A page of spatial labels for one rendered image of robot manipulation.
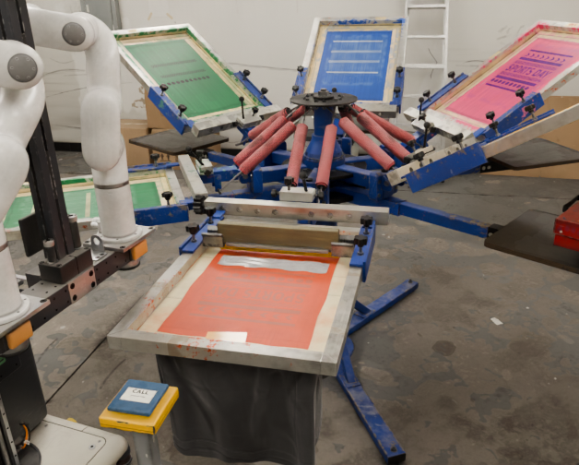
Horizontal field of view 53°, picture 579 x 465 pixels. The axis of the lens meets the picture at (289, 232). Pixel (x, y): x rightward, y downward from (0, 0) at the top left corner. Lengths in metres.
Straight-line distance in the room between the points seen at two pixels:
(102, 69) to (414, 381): 2.06
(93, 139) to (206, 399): 0.75
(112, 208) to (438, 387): 1.85
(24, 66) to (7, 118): 0.13
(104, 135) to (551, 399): 2.29
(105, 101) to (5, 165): 0.38
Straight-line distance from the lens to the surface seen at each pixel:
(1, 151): 1.23
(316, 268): 1.84
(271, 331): 1.55
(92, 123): 1.53
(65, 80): 7.10
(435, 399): 2.87
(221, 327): 1.58
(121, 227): 1.69
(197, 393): 1.69
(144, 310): 1.64
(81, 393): 3.07
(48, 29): 1.52
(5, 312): 1.41
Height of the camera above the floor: 1.80
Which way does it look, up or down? 24 degrees down
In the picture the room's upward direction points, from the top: 2 degrees counter-clockwise
